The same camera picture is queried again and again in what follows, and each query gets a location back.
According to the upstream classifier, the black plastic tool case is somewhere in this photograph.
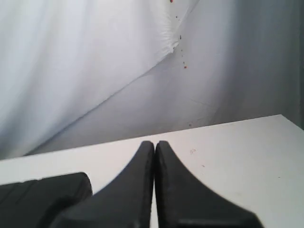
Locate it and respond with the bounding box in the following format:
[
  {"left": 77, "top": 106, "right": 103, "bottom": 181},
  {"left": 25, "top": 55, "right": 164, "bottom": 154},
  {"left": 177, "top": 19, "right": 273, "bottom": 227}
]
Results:
[{"left": 0, "top": 172, "right": 92, "bottom": 228}]

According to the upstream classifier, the white backdrop cloth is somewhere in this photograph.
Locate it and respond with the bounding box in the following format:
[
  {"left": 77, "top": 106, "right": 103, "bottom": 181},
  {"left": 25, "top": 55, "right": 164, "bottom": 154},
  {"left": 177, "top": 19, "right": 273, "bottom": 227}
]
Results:
[{"left": 0, "top": 0, "right": 304, "bottom": 159}]

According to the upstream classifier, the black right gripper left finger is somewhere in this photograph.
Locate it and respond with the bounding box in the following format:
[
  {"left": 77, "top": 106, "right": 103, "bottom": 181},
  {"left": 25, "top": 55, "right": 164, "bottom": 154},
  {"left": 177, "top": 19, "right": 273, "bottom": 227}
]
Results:
[{"left": 51, "top": 141, "right": 154, "bottom": 228}]

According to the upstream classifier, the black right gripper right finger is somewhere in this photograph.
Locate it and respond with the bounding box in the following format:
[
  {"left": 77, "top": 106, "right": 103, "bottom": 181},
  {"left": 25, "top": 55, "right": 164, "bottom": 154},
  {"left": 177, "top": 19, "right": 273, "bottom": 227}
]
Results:
[{"left": 155, "top": 141, "right": 261, "bottom": 228}]

